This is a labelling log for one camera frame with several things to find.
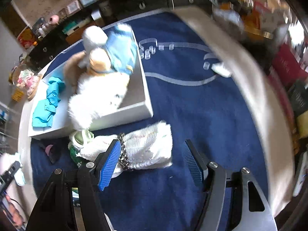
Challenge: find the black soft pouch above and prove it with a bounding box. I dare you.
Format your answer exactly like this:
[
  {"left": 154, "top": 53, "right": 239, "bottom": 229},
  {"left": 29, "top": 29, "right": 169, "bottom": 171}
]
[{"left": 38, "top": 139, "right": 62, "bottom": 164}]

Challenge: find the teal cloth garment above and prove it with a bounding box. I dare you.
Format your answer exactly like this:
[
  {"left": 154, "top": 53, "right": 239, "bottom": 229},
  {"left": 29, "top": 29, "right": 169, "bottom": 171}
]
[{"left": 32, "top": 77, "right": 65, "bottom": 128}]

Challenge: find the white knitted towel bundle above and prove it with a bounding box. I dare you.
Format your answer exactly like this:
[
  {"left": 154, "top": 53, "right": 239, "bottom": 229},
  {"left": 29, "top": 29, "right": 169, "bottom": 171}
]
[{"left": 78, "top": 121, "right": 173, "bottom": 178}]

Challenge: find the black tv cabinet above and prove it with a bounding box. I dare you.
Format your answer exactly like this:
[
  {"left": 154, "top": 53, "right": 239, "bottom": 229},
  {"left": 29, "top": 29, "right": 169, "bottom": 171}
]
[{"left": 29, "top": 0, "right": 212, "bottom": 70}]

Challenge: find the green ribbon bow toy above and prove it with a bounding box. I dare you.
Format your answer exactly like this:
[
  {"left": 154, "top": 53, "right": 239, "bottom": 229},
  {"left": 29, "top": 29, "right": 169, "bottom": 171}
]
[{"left": 68, "top": 129, "right": 94, "bottom": 168}]

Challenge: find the metal bead chain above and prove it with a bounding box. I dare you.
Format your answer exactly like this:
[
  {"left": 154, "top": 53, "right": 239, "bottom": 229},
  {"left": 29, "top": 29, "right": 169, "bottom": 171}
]
[{"left": 117, "top": 132, "right": 133, "bottom": 171}]

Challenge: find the white sock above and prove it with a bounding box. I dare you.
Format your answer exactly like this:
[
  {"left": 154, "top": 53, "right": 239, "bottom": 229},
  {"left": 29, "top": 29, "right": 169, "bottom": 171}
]
[{"left": 211, "top": 63, "right": 232, "bottom": 78}]

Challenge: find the glass dome with flowers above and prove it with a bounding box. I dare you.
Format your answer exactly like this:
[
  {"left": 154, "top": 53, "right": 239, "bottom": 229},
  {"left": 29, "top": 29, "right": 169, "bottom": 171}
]
[{"left": 13, "top": 64, "right": 43, "bottom": 101}]

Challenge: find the white shallow tray box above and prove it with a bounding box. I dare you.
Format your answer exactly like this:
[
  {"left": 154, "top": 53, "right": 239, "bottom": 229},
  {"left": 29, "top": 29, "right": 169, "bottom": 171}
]
[{"left": 28, "top": 33, "right": 153, "bottom": 140}]

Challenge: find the tan plush toy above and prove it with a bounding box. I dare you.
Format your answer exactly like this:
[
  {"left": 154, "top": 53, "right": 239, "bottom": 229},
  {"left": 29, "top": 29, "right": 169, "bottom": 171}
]
[{"left": 63, "top": 48, "right": 112, "bottom": 94}]

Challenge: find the pink piggy figurine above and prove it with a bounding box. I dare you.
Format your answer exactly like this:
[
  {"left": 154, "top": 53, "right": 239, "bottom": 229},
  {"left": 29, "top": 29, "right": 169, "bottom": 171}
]
[{"left": 49, "top": 15, "right": 60, "bottom": 26}]

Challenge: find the navy blue round rug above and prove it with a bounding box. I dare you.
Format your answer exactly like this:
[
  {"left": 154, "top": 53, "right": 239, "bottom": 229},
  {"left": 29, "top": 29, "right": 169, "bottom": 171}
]
[{"left": 27, "top": 12, "right": 276, "bottom": 230}]

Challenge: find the light blue denim cloth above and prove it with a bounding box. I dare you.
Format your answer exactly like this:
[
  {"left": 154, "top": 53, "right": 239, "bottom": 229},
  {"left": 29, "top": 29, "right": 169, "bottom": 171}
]
[{"left": 103, "top": 23, "right": 137, "bottom": 76}]

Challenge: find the large white fluffy plush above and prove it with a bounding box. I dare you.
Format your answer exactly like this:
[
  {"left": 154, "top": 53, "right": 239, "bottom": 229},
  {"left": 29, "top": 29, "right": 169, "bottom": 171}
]
[{"left": 68, "top": 26, "right": 130, "bottom": 131}]

